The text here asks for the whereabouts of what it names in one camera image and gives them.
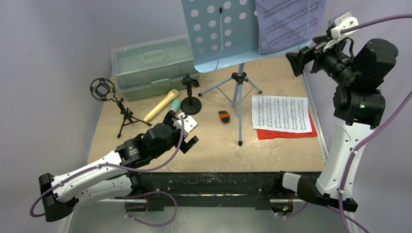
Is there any mint green microphone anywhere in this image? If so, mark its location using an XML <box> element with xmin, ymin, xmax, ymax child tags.
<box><xmin>170</xmin><ymin>99</ymin><xmax>182</xmax><ymax>114</ymax></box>

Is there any black round-base microphone stand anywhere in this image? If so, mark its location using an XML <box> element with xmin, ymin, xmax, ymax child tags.
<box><xmin>180</xmin><ymin>74</ymin><xmax>202</xmax><ymax>115</ymax></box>

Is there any lavender sheet music page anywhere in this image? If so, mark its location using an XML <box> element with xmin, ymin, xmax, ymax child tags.
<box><xmin>255</xmin><ymin>0</ymin><xmax>327</xmax><ymax>54</ymax></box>

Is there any cream yellow microphone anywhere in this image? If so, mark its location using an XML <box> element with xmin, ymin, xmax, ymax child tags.
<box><xmin>143</xmin><ymin>89</ymin><xmax>179</xmax><ymax>122</ymax></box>

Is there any white sheet music page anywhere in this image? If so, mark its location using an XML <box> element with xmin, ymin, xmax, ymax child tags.
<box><xmin>251</xmin><ymin>95</ymin><xmax>314</xmax><ymax>133</ymax></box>

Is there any red sheet music page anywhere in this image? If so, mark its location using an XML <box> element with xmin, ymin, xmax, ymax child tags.
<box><xmin>257</xmin><ymin>113</ymin><xmax>318</xmax><ymax>140</ymax></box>

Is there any light blue music stand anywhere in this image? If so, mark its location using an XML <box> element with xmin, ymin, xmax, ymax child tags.
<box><xmin>181</xmin><ymin>0</ymin><xmax>313</xmax><ymax>147</ymax></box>

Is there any black tripod microphone stand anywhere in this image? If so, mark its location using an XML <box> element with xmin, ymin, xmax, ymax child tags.
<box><xmin>89</xmin><ymin>78</ymin><xmax>152</xmax><ymax>138</ymax></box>

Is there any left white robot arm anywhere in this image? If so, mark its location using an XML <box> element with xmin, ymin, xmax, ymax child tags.
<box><xmin>30</xmin><ymin>110</ymin><xmax>199</xmax><ymax>222</ymax></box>

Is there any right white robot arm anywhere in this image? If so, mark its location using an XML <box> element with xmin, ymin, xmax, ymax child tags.
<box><xmin>273</xmin><ymin>36</ymin><xmax>398</xmax><ymax>212</ymax></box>

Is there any orange black hex key set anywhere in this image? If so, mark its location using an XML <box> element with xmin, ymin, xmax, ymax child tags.
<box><xmin>218</xmin><ymin>110</ymin><xmax>230</xmax><ymax>124</ymax></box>

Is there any grey-green plastic toolbox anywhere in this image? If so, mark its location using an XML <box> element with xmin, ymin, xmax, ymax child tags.
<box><xmin>111</xmin><ymin>34</ymin><xmax>200</xmax><ymax>101</ymax></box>

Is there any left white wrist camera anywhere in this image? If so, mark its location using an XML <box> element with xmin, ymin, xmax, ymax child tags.
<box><xmin>173</xmin><ymin>113</ymin><xmax>198</xmax><ymax>137</ymax></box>

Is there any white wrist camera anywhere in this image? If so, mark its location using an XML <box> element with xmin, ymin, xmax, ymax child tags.
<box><xmin>173</xmin><ymin>113</ymin><xmax>198</xmax><ymax>137</ymax></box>
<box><xmin>323</xmin><ymin>12</ymin><xmax>359</xmax><ymax>51</ymax></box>

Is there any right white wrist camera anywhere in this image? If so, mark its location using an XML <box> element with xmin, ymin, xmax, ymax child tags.
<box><xmin>323</xmin><ymin>12</ymin><xmax>359</xmax><ymax>51</ymax></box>

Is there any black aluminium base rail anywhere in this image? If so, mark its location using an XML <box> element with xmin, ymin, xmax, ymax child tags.
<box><xmin>66</xmin><ymin>172</ymin><xmax>358</xmax><ymax>213</ymax></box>

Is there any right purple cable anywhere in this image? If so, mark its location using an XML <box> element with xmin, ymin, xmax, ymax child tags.
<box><xmin>326</xmin><ymin>13</ymin><xmax>412</xmax><ymax>233</ymax></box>

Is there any purple cable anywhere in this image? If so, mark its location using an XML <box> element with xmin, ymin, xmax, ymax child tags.
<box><xmin>326</xmin><ymin>13</ymin><xmax>412</xmax><ymax>233</ymax></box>
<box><xmin>29</xmin><ymin>114</ymin><xmax>186</xmax><ymax>228</ymax></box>

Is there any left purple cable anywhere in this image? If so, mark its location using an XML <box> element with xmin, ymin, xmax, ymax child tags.
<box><xmin>29</xmin><ymin>114</ymin><xmax>186</xmax><ymax>228</ymax></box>

